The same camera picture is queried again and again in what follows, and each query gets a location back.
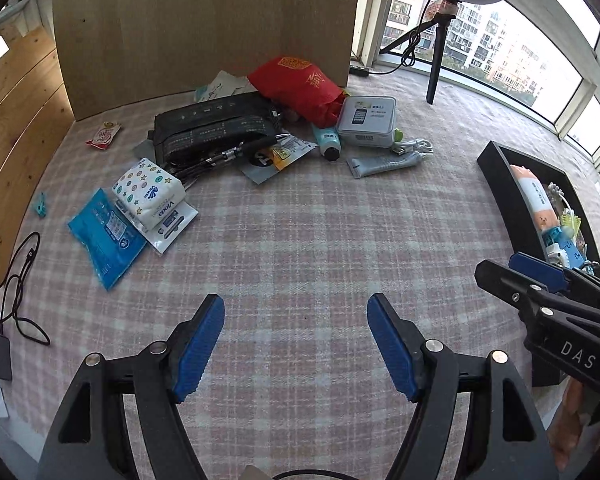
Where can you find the star print tissue pack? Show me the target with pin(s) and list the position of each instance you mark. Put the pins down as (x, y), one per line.
(147, 187)

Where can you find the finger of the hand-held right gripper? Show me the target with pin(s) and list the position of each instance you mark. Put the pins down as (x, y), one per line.
(505, 280)
(537, 266)

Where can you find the black silver pen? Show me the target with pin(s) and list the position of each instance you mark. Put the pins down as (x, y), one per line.
(225, 155)

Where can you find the grey squeeze tube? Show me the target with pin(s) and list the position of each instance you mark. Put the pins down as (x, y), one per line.
(380, 165)

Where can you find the silver yellow foil packet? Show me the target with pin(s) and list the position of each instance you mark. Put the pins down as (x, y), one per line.
(280, 157)

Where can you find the small teal clip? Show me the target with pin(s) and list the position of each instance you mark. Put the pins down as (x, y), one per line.
(40, 205)

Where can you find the white window frame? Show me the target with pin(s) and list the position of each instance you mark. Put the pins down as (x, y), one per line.
(375, 10)

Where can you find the orange white tissue pack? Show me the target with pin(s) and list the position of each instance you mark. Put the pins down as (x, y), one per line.
(532, 195)

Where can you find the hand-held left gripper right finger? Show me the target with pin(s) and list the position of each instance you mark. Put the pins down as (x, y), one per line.
(390, 350)

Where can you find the black tray container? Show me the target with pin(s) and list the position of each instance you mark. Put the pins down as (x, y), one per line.
(505, 195)

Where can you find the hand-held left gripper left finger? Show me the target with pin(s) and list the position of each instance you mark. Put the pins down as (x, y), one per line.
(200, 350)

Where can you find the light wooden board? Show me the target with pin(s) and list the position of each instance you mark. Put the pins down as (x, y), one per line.
(15, 135)

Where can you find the person's right hand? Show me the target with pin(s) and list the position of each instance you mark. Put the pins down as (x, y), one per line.
(570, 420)

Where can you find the grey bobble flower white stems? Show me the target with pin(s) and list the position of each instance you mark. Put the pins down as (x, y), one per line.
(555, 191)

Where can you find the black pencil case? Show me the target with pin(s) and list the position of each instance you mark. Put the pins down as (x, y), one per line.
(210, 127)

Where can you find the blue wet wipe packet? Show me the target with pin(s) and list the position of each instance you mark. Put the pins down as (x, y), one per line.
(107, 237)

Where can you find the yellow shuttlecock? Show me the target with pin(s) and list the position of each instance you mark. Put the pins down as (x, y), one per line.
(569, 222)

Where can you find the white printed paper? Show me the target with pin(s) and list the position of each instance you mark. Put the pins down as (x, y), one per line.
(220, 87)

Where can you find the white flat sachet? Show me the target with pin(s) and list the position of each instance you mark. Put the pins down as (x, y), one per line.
(172, 227)

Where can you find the light blue bottle black cap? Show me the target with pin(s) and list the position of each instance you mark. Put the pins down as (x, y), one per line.
(326, 139)

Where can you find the red fabric bag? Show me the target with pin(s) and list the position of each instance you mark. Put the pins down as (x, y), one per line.
(295, 85)

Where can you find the red white sachet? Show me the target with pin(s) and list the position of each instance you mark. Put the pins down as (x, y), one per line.
(102, 136)

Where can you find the black tripod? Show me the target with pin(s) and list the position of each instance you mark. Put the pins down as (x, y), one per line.
(436, 60)

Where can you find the white grey product box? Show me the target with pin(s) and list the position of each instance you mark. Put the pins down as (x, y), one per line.
(366, 119)

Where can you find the brown cardboard board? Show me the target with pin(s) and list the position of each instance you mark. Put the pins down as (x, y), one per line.
(205, 25)

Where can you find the light blue plastic box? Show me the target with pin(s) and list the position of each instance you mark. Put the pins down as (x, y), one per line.
(562, 250)

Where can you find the black power strip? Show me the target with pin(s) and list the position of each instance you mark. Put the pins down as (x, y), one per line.
(360, 71)

